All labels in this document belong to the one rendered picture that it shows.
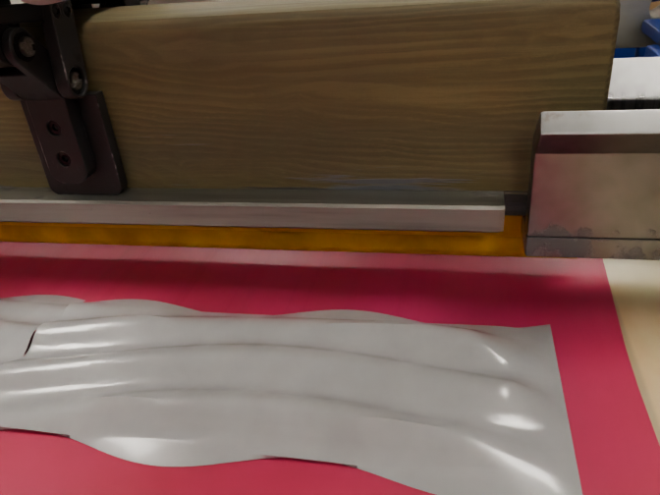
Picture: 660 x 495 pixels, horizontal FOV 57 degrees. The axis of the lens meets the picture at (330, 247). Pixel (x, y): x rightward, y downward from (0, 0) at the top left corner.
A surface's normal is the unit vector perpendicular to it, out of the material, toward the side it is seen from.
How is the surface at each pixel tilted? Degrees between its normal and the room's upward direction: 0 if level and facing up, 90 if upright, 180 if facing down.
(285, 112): 90
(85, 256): 0
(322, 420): 30
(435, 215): 90
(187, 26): 63
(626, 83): 45
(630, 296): 0
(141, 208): 90
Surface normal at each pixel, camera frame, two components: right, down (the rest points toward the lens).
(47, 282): -0.08, -0.87
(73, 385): -0.02, -0.55
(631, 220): -0.19, 0.50
